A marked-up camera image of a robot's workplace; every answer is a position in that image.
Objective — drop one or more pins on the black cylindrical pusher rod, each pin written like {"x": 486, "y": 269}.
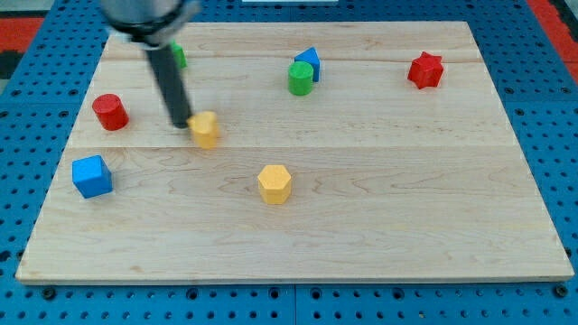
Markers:
{"x": 169, "y": 81}

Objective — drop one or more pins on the yellow heart block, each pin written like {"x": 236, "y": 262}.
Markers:
{"x": 204, "y": 129}

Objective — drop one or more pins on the green block behind rod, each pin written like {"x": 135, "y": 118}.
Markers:
{"x": 179, "y": 55}

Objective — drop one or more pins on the red cylinder block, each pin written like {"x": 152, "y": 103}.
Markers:
{"x": 110, "y": 112}

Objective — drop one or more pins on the blue cube block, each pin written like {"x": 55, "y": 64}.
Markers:
{"x": 91, "y": 176}

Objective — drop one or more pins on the green cylinder block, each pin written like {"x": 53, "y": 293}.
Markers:
{"x": 300, "y": 74}

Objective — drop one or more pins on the blue triangle block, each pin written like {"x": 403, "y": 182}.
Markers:
{"x": 311, "y": 56}

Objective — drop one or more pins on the yellow hexagon block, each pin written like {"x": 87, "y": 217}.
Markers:
{"x": 274, "y": 184}

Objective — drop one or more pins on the light wooden board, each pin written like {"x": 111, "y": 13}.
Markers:
{"x": 390, "y": 183}

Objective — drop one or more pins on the red star block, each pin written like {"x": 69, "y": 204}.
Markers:
{"x": 426, "y": 70}

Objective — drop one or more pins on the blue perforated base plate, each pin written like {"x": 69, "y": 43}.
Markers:
{"x": 530, "y": 48}

